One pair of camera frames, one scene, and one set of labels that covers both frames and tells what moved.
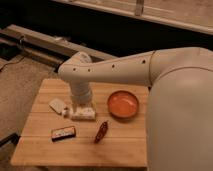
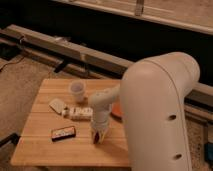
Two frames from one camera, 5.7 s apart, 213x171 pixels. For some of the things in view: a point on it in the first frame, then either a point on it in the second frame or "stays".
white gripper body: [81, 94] to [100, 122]
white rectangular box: [84, 114] stays
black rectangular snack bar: [63, 133] stays
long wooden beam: [46, 46] stays
